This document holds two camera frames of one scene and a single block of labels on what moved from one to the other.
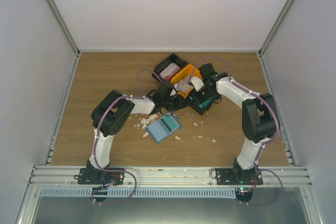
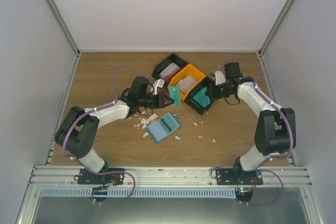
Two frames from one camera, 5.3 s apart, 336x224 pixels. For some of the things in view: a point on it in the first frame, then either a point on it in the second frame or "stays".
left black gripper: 179,103 → 160,101
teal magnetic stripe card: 170,123 stays
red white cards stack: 168,71 stays
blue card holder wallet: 159,131 stays
